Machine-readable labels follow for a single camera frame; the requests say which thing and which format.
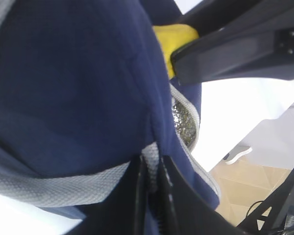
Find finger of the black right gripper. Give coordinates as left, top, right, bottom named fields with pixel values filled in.
left=171, top=27, right=294, bottom=85
left=180, top=0, right=294, bottom=36

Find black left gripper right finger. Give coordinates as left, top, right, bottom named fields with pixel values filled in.
left=159, top=156, right=245, bottom=235

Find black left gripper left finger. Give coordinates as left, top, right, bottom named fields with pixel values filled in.
left=73, top=157, right=147, bottom=235

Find yellow pear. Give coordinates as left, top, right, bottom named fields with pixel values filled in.
left=152, top=24, right=199, bottom=79

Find navy blue lunch bag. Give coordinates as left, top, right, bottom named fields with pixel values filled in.
left=0, top=0, right=222, bottom=235

